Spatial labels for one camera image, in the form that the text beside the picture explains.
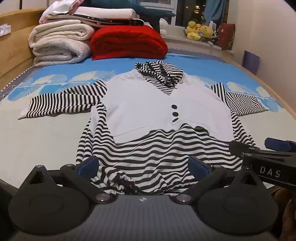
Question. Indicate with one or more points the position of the red folded knit blanket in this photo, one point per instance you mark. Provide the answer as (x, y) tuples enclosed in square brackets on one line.
[(128, 42)]

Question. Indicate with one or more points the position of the yellow plush toy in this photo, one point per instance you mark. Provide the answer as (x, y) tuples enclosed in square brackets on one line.
[(193, 29), (207, 31)]

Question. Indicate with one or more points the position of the dark star print folded quilt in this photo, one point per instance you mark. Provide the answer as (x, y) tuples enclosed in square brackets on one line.
[(122, 22)]

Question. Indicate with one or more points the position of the teal plush shark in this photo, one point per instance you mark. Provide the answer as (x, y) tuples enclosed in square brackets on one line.
[(129, 5)]

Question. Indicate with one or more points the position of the blue curtain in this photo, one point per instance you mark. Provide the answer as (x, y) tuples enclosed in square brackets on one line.
[(216, 10)]

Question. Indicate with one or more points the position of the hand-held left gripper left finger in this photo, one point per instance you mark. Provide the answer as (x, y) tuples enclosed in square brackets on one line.
[(89, 167)]

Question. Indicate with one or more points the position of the black white striped hooded top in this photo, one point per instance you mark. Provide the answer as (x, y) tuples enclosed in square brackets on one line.
[(138, 102)]

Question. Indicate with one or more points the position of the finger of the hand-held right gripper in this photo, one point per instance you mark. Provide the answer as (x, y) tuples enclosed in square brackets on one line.
[(251, 148), (278, 143)]

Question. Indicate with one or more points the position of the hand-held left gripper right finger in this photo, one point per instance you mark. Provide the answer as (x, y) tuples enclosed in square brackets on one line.
[(198, 167)]

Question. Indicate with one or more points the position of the pink white folded cloth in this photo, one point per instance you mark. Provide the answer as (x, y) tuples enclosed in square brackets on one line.
[(61, 9)]

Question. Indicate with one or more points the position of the purple box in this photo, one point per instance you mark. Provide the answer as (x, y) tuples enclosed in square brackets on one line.
[(251, 62)]

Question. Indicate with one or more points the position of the white folded fleece blanket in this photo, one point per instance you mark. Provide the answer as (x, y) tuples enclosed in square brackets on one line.
[(59, 41)]

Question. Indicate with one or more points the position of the blue white printed bed sheet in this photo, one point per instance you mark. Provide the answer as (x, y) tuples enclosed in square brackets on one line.
[(46, 139)]

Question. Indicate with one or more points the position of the dark red patterned bag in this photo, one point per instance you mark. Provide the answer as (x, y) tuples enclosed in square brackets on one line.
[(227, 36)]

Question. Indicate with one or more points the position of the cream folded quilt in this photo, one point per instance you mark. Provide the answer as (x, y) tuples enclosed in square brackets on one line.
[(104, 12)]

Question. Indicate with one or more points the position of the dark window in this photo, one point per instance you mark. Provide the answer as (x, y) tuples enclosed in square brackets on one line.
[(189, 11)]

